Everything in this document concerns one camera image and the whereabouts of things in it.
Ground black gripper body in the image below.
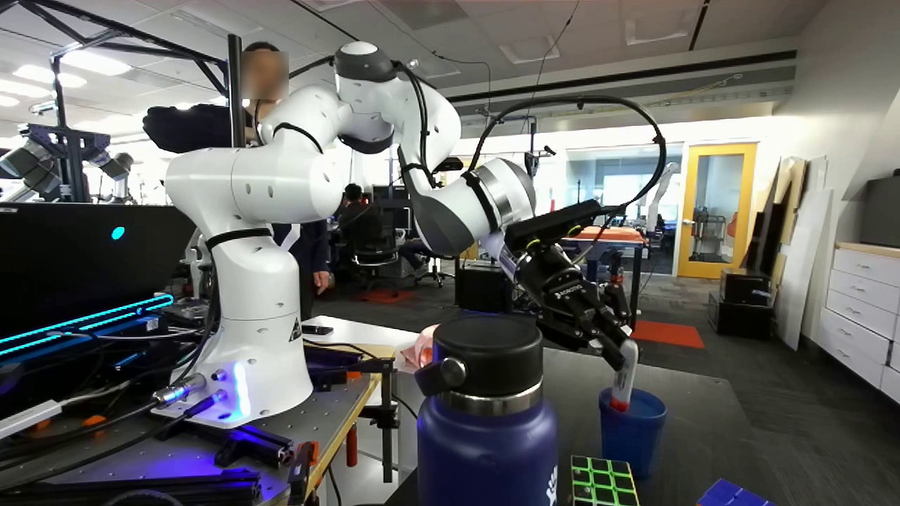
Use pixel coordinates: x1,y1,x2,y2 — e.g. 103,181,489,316
509,238,631,356

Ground white pen with orange cap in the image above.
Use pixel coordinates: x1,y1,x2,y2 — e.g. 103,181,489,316
606,337,645,416

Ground blue plastic cup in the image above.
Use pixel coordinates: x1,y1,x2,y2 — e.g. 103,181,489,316
596,385,673,479

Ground orange floor mat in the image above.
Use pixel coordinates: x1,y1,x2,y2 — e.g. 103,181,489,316
631,313,709,353

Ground orange top table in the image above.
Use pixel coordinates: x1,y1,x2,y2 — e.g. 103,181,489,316
560,222,654,335

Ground green and black puzzle cube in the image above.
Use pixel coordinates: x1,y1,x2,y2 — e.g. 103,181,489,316
567,453,645,506

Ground yellow framed glass door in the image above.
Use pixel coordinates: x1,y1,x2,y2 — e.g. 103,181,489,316
675,139,762,283

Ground leaning wooden boards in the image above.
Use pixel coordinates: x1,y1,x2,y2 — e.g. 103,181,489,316
744,153,835,353

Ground blue and orange puzzle cube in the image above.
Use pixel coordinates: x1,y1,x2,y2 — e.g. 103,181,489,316
695,474,778,506

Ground black mesh office chair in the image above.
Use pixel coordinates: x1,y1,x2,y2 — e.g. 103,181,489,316
335,180,416,285

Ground white flat board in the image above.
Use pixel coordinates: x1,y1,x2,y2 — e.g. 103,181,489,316
298,312,426,364

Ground white drawer cabinet wooden top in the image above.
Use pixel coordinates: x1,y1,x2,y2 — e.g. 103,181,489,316
808,238,900,406

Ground person in dark clothes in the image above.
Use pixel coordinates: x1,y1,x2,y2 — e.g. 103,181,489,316
276,218,337,323

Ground metal robot mounting table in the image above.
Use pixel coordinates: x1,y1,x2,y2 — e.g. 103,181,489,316
0,364,384,506

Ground black computer monitor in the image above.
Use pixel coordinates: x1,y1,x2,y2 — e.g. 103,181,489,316
0,202,193,343

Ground black studio light stand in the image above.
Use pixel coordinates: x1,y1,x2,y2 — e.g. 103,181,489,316
0,119,136,205

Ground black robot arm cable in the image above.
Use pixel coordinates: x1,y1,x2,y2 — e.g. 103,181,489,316
392,58,673,228

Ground blue cable rail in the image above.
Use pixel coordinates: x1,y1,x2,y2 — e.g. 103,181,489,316
0,290,181,364

